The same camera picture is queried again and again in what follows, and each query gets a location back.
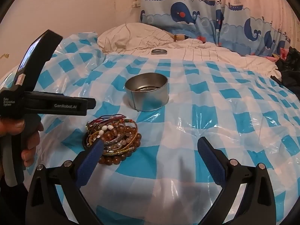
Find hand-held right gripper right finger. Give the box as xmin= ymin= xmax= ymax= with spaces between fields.
xmin=197 ymin=136 xmax=277 ymax=225

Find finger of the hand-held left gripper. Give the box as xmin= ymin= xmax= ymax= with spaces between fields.
xmin=78 ymin=96 xmax=96 ymax=116

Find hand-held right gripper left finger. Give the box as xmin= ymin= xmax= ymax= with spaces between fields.
xmin=25 ymin=139 xmax=105 ymax=225

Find pile of bracelets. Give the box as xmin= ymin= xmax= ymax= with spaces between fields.
xmin=83 ymin=114 xmax=143 ymax=165

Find round metal tin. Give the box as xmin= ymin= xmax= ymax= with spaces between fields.
xmin=125 ymin=73 xmax=170 ymax=112

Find person's left hand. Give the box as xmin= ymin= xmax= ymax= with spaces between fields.
xmin=0 ymin=119 xmax=44 ymax=169

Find blue checkered plastic sheet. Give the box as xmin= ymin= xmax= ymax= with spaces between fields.
xmin=0 ymin=31 xmax=300 ymax=225

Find white grid pillow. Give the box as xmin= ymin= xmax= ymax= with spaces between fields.
xmin=97 ymin=23 xmax=175 ymax=53

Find white grid bedsheet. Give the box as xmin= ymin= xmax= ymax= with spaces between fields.
xmin=97 ymin=37 xmax=282 ymax=80

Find small tan and black object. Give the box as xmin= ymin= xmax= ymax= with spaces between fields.
xmin=171 ymin=34 xmax=188 ymax=42

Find dark clothes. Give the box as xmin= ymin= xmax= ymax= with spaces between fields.
xmin=271 ymin=46 xmax=300 ymax=94

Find pink cloth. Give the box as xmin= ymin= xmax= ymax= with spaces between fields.
xmin=266 ymin=47 xmax=287 ymax=61

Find whale print curtain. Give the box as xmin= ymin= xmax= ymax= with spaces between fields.
xmin=139 ymin=0 xmax=299 ymax=57

